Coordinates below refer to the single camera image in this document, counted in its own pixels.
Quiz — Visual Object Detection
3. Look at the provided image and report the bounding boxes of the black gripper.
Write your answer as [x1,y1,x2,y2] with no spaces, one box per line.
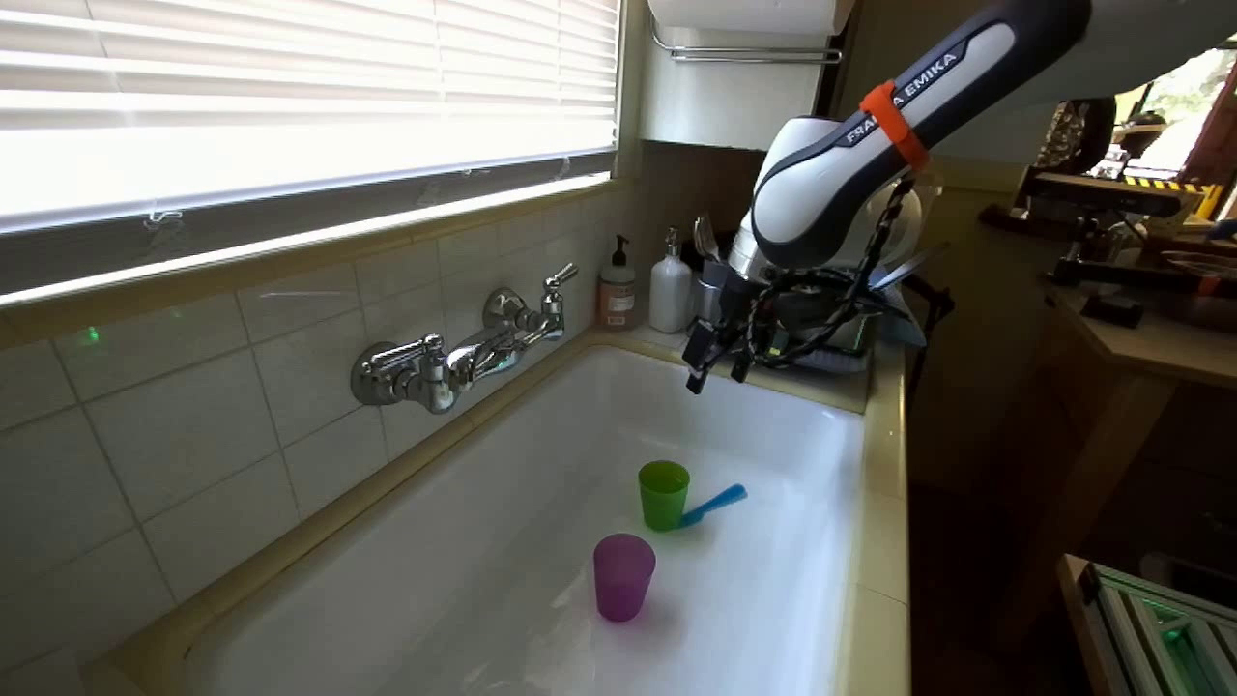
[682,259,781,400]

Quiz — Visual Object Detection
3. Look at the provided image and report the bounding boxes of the green plastic cup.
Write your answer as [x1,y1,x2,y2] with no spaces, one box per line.
[636,456,695,534]

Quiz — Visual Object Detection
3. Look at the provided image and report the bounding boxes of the chrome wall faucet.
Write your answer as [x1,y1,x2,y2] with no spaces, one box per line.
[347,259,581,419]

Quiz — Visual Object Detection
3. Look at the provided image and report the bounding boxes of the purple plastic cup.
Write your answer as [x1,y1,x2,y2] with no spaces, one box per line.
[591,530,660,625]

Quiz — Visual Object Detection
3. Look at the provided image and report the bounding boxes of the white pump bottle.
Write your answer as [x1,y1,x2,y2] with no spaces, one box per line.
[647,228,701,335]

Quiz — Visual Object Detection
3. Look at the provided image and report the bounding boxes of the white sink basin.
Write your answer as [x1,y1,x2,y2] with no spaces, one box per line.
[177,335,871,696]

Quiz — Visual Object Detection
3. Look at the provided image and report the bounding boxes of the silver metal utensil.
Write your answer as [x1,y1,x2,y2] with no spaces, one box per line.
[688,212,723,277]

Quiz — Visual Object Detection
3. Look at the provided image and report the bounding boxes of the soap dispenser with black pump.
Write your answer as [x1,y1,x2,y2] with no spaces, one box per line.
[591,233,643,334]

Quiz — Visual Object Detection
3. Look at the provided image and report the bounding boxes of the blue plastic knife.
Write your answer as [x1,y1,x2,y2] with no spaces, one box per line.
[677,478,750,530]

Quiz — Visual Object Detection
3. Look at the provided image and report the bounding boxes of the grey dish rack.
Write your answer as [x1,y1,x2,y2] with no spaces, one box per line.
[759,242,928,379]

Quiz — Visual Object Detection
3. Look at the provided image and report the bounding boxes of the small black desk item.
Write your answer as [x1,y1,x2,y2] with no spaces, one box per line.
[1079,291,1147,328]

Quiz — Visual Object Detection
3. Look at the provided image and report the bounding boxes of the wooden desk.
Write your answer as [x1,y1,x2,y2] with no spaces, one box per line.
[1036,276,1237,547]

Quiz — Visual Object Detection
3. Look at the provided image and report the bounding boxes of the yellow black striped bar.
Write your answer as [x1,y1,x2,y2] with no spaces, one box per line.
[1020,169,1230,224]

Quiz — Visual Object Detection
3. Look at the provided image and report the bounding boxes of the white green crate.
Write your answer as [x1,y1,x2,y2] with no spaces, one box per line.
[1056,548,1237,696]

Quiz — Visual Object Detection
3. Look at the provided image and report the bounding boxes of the white window blinds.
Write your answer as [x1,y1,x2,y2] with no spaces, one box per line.
[0,0,624,241]

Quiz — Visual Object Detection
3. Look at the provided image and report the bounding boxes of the computer monitor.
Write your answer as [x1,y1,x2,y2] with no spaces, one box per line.
[1133,49,1237,182]

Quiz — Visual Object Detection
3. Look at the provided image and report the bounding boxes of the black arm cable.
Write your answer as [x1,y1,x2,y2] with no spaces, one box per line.
[737,169,920,375]

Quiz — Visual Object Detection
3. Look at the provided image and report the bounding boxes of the white wall cabinet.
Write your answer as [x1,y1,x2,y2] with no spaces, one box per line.
[639,0,860,160]

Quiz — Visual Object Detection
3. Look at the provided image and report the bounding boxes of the orange strap on arm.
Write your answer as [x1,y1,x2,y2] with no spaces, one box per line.
[860,76,933,175]

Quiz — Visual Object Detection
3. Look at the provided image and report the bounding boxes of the window sill frame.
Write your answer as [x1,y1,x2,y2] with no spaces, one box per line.
[0,165,618,317]

